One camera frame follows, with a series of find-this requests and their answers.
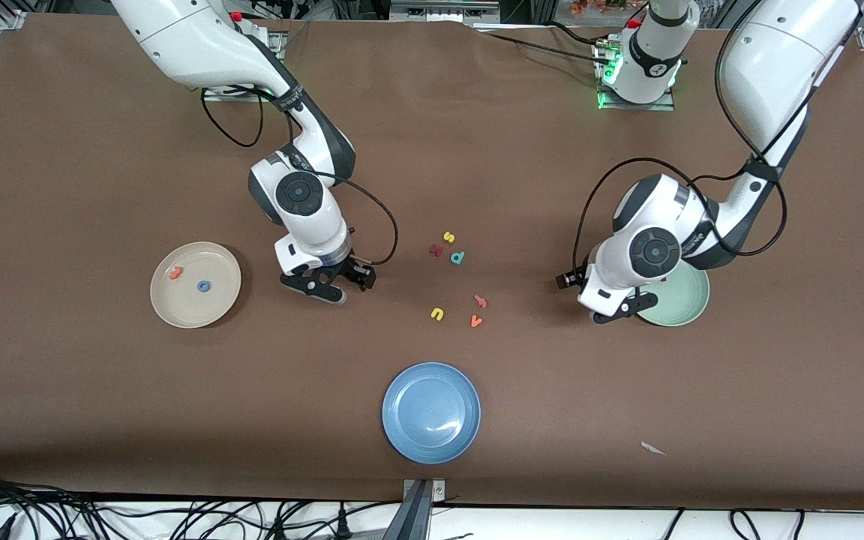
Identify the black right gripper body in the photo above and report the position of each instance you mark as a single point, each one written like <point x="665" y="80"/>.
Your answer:
<point x="351" y="269"/>

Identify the green round plate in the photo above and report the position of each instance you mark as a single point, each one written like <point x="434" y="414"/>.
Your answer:
<point x="679" y="304"/>

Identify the yellow letter u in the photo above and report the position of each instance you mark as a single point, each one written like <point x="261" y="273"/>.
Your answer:
<point x="440" y="317"/>

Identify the teal letter p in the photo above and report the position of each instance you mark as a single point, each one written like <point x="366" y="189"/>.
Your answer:
<point x="463" y="257"/>

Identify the orange artificial flowers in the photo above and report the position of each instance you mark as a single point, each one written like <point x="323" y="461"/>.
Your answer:
<point x="597" y="6"/>

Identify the dark mounting pole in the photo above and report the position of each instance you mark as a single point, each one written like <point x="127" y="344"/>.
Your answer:
<point x="411" y="517"/>

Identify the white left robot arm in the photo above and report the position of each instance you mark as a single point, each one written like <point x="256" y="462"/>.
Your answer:
<point x="612" y="262"/>

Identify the white paper scrap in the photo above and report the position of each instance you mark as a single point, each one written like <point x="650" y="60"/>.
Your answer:
<point x="651" y="448"/>

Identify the grey power strip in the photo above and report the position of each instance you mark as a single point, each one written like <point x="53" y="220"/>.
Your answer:
<point x="439" y="11"/>

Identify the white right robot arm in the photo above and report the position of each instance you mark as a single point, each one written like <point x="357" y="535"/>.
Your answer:
<point x="199" y="45"/>

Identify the blue round plate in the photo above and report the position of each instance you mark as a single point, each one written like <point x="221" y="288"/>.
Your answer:
<point x="432" y="412"/>

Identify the brown table cover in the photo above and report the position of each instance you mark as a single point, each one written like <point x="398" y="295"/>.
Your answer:
<point x="477" y="150"/>

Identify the black power plug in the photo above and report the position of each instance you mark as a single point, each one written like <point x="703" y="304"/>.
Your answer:
<point x="343" y="525"/>
<point x="280" y="531"/>

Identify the metal clamp bracket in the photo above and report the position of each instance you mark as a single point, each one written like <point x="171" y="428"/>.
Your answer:
<point x="438" y="491"/>

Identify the beige round plate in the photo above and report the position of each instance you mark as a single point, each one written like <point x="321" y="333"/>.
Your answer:
<point x="196" y="300"/>

